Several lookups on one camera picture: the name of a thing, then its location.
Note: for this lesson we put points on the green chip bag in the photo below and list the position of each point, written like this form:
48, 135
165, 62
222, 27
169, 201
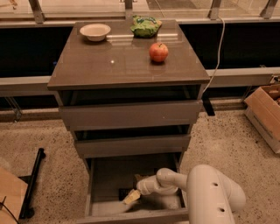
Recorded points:
145, 27

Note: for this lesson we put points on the black metal stand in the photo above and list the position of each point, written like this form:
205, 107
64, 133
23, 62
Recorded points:
27, 211

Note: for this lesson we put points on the metal window railing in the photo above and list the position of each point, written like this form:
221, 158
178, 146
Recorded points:
66, 12

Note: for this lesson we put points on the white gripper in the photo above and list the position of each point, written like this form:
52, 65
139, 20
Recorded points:
143, 185

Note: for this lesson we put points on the middle drawer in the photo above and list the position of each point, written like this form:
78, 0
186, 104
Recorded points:
131, 146

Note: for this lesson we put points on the top drawer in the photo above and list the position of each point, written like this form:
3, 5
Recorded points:
135, 115

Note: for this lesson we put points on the white bowl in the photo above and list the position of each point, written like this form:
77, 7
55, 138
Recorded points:
95, 32

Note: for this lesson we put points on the red apple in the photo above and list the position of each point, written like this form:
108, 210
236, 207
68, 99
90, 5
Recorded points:
158, 52

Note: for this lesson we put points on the brown drawer cabinet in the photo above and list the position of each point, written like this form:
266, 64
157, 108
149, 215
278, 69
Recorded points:
119, 70

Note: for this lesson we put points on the black plug adapter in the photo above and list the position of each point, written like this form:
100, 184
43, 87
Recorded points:
208, 107

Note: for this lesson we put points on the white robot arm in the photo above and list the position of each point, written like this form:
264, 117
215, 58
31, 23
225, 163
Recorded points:
212, 197

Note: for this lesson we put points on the cardboard box right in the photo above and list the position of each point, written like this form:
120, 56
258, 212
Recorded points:
264, 113

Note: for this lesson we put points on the open bottom drawer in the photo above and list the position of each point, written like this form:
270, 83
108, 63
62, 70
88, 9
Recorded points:
109, 174

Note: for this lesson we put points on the black rxbar chocolate bar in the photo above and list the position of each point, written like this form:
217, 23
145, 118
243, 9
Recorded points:
123, 193

